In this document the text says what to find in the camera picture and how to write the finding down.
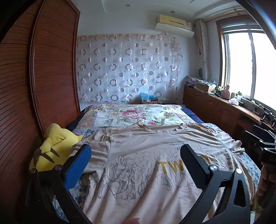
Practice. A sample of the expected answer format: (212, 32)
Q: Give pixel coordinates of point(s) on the cardboard box with blue contents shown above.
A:
(148, 100)

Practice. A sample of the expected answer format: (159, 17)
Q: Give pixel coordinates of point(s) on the long wooden cabinet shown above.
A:
(215, 107)

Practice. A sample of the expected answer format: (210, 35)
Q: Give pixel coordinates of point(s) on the yellow plush toy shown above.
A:
(54, 137)

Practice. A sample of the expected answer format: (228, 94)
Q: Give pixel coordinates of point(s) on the beige printed t-shirt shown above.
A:
(140, 172)

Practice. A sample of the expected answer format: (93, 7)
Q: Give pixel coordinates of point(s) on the floral quilt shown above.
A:
(129, 114)

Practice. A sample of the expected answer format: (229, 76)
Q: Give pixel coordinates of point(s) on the air conditioner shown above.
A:
(172, 29)

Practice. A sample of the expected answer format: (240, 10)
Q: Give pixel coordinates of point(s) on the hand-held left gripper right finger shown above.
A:
(194, 159)

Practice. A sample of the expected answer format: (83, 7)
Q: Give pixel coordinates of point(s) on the circle patterned wall curtain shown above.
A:
(129, 64)

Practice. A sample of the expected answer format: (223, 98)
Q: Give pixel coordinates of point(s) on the beige window curtain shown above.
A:
(203, 43)

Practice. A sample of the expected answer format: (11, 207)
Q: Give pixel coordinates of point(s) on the white rounded container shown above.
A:
(234, 101)

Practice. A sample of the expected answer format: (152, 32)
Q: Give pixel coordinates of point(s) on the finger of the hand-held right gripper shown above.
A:
(253, 137)
(263, 130)

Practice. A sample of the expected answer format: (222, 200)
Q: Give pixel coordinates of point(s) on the black round wall object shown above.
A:
(201, 72)

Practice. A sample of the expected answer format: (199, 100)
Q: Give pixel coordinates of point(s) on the pile of packets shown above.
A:
(192, 81)

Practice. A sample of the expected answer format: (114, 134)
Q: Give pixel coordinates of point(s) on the blue floral bed sheet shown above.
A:
(251, 167)

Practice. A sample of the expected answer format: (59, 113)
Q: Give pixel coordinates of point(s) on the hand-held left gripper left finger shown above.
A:
(77, 167)

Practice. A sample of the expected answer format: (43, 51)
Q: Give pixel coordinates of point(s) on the person's right hand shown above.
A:
(266, 178)

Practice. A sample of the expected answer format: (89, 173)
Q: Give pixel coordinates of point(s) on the pink jug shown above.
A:
(225, 92)

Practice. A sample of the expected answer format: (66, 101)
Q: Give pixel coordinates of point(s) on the wooden wardrobe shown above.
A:
(54, 64)

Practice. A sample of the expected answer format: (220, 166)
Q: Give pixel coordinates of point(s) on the open cardboard box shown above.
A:
(203, 86)

